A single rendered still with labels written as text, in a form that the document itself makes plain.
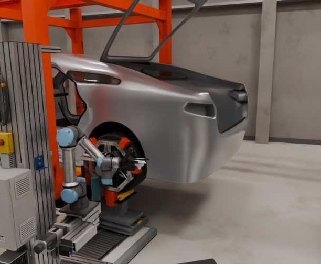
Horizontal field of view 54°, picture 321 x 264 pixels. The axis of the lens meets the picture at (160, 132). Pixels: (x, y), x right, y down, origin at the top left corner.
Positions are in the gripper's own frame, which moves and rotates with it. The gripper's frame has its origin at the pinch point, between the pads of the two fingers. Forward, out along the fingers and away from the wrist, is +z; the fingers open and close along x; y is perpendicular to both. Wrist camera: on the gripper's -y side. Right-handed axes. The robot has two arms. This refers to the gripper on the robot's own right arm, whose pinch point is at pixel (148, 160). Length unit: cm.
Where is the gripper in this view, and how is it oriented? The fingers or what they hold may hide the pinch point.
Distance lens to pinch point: 218.0
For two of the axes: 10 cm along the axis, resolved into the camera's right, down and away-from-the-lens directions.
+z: 10.0, 0.1, -1.0
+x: -1.0, 0.7, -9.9
